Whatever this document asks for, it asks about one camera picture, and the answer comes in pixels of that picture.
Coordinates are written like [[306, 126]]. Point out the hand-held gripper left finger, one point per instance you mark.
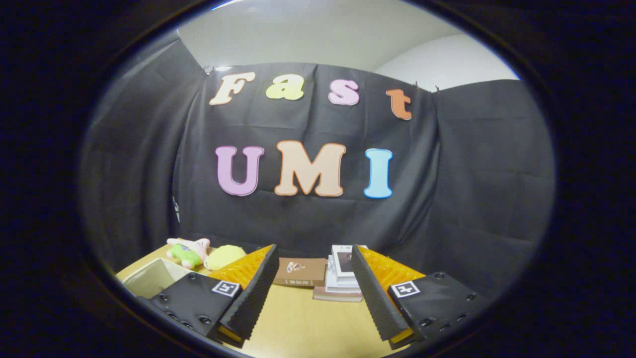
[[256, 293]]

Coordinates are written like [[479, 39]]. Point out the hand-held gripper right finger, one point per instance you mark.
[[375, 298]]

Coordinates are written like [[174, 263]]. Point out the beige cardboard storage box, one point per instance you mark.
[[149, 283]]

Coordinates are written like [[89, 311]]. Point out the plain white book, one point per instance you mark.
[[338, 284]]

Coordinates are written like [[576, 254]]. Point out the yellow plush toy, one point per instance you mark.
[[223, 257]]

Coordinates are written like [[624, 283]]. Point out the pink and green plush toy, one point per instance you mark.
[[186, 253]]

